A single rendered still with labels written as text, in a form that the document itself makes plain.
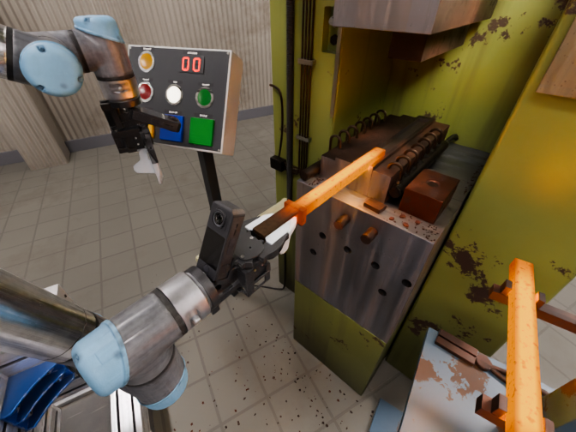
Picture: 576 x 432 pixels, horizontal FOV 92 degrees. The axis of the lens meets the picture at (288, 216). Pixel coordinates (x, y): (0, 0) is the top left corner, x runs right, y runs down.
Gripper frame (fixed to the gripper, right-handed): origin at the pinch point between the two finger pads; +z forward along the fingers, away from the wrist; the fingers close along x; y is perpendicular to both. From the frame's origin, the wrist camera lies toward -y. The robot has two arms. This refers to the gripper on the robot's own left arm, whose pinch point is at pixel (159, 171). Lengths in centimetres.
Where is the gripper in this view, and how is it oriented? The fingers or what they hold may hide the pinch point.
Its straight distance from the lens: 86.3
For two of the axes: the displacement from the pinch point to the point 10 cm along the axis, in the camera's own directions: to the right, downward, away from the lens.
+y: -8.8, 3.1, -3.7
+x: 4.8, 5.6, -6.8
